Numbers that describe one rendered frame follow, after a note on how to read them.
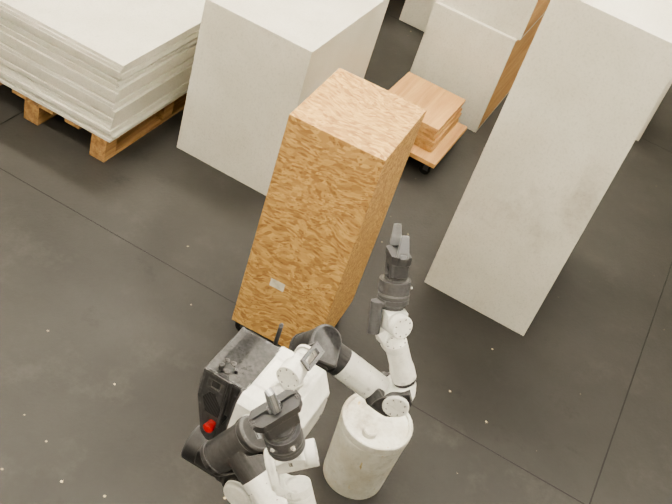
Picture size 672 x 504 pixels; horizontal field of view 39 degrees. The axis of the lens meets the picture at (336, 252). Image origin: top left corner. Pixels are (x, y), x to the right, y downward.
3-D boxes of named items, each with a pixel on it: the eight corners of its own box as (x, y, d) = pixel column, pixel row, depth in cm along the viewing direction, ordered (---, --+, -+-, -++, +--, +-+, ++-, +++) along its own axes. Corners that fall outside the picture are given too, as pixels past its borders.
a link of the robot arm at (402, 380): (409, 359, 262) (421, 413, 271) (410, 337, 271) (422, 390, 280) (371, 364, 264) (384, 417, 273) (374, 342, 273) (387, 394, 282)
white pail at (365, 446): (339, 430, 422) (369, 360, 392) (398, 465, 416) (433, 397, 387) (306, 478, 398) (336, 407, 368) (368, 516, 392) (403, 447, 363)
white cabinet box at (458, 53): (441, 56, 721) (475, -31, 675) (510, 90, 709) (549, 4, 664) (401, 95, 660) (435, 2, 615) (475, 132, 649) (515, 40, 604)
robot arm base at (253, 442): (218, 490, 235) (192, 452, 235) (240, 468, 247) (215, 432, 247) (262, 462, 230) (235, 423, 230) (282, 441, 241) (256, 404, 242)
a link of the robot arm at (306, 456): (266, 459, 210) (275, 485, 218) (314, 449, 210) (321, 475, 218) (261, 417, 217) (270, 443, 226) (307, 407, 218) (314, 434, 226)
